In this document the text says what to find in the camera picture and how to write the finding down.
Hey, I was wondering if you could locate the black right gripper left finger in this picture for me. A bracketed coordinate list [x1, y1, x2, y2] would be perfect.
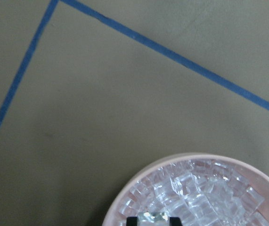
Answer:
[126, 217, 138, 226]

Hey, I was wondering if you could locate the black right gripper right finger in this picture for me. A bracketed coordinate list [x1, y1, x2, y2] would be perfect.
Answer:
[169, 217, 182, 226]

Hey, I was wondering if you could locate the clear ice cube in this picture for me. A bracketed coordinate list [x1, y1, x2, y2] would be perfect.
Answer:
[138, 212, 169, 226]

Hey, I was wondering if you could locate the pile of clear ice cubes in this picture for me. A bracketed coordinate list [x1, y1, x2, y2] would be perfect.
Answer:
[116, 159, 268, 226]

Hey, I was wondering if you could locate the pink bowl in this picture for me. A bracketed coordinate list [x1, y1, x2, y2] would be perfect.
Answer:
[103, 153, 269, 226]

